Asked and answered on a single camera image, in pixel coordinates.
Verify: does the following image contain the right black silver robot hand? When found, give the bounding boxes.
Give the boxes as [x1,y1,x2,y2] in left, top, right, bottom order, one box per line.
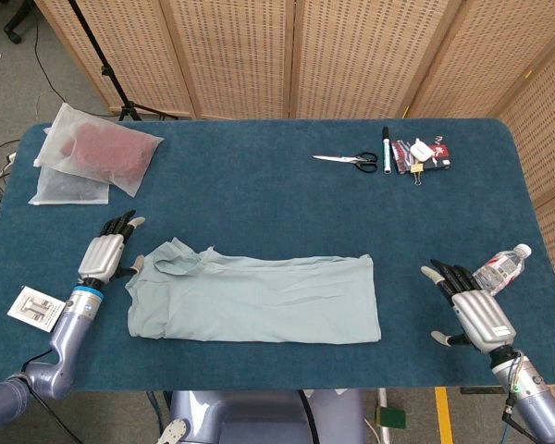
[420,259,518,355]

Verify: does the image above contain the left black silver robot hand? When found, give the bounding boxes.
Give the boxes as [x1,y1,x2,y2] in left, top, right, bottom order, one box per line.
[76,210,147,284]

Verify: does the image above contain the light green t-shirt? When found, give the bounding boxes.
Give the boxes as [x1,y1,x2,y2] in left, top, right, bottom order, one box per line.
[124,237,383,344]

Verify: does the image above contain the clear plastic water bottle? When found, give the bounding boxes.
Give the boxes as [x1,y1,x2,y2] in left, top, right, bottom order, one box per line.
[471,243,533,297]

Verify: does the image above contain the frosted bag with dark garment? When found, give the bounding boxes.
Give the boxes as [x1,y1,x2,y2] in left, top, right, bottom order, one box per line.
[28,165,110,206]

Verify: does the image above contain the white card with metal part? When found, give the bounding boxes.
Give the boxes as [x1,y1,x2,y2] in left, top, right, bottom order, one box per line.
[6,285,66,333]

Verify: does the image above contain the frosted bag with red garment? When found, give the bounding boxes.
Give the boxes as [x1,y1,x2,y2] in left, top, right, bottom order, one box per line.
[35,102,165,199]

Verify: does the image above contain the white table leg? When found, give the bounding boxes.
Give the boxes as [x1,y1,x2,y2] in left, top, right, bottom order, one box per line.
[376,388,393,444]

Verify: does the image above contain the green floor box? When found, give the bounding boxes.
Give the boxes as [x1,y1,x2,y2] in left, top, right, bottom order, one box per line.
[379,406,407,430]

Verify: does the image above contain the dark flat card box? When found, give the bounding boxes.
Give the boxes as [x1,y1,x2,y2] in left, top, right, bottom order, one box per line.
[390,138,453,176]

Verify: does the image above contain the blue carpet table cover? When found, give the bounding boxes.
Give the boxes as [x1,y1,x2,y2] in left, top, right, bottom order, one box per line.
[0,117,555,392]

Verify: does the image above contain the white earbud case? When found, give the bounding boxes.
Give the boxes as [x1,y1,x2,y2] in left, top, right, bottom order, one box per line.
[409,138,432,162]

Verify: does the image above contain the black tripod stand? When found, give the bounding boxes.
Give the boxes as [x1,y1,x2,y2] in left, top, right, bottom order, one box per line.
[67,0,179,122]

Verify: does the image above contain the green white marker pen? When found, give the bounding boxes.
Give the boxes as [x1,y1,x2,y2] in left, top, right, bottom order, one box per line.
[381,126,393,175]

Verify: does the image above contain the lavender robot torso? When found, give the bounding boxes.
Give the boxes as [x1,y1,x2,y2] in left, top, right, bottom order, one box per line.
[156,389,369,444]

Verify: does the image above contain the black office chair base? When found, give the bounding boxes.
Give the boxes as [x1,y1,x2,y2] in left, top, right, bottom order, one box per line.
[3,0,36,45]

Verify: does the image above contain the black-handled scissors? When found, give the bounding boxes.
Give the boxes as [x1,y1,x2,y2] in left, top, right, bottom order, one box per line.
[312,151,379,175]

